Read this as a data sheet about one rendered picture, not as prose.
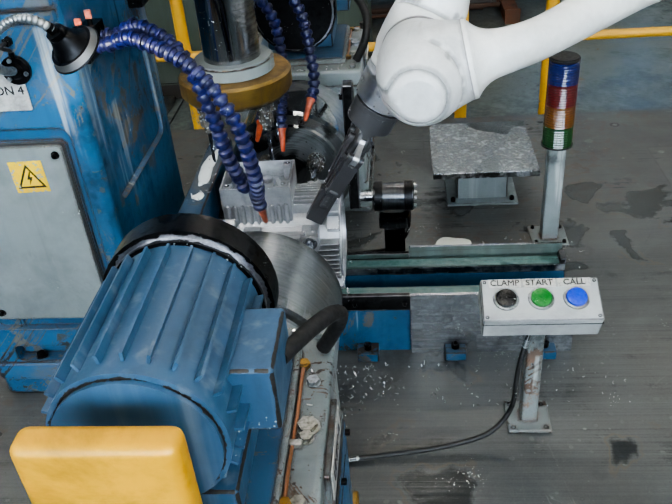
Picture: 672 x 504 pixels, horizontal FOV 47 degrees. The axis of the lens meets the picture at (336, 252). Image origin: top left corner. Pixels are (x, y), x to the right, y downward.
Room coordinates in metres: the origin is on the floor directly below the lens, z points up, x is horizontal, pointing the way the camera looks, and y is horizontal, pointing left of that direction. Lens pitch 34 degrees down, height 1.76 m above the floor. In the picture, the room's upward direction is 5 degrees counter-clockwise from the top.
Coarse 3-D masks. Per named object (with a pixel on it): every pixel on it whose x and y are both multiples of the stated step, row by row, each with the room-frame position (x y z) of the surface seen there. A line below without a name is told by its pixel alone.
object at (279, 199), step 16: (272, 160) 1.23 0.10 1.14; (288, 160) 1.23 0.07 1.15; (224, 176) 1.19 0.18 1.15; (272, 176) 1.19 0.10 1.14; (288, 176) 1.21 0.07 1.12; (224, 192) 1.14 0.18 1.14; (240, 192) 1.14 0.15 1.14; (272, 192) 1.13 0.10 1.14; (288, 192) 1.13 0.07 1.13; (224, 208) 1.14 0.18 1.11; (240, 208) 1.13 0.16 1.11; (272, 208) 1.13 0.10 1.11; (288, 208) 1.13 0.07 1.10
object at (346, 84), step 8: (344, 80) 1.31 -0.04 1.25; (352, 80) 1.31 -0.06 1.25; (344, 88) 1.29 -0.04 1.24; (352, 88) 1.29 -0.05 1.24; (344, 96) 1.29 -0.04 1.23; (352, 96) 1.29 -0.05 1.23; (344, 104) 1.29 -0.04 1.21; (344, 112) 1.29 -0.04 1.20; (344, 120) 1.29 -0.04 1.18; (344, 128) 1.29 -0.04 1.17; (352, 184) 1.29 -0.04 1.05; (352, 192) 1.29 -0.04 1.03; (352, 200) 1.29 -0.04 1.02; (360, 200) 1.29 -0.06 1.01; (352, 208) 1.29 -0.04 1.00
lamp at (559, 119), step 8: (544, 112) 1.43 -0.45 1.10; (552, 112) 1.40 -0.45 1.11; (560, 112) 1.39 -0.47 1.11; (568, 112) 1.39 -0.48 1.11; (544, 120) 1.42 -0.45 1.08; (552, 120) 1.40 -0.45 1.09; (560, 120) 1.39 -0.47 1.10; (568, 120) 1.39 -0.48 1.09; (552, 128) 1.40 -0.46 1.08; (560, 128) 1.39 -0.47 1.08; (568, 128) 1.39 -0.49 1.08
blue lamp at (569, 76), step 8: (552, 64) 1.41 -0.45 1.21; (576, 64) 1.39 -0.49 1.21; (552, 72) 1.41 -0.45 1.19; (560, 72) 1.39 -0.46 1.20; (568, 72) 1.39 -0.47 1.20; (576, 72) 1.40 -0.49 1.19; (552, 80) 1.40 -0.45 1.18; (560, 80) 1.39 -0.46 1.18; (568, 80) 1.39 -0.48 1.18; (576, 80) 1.40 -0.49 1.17
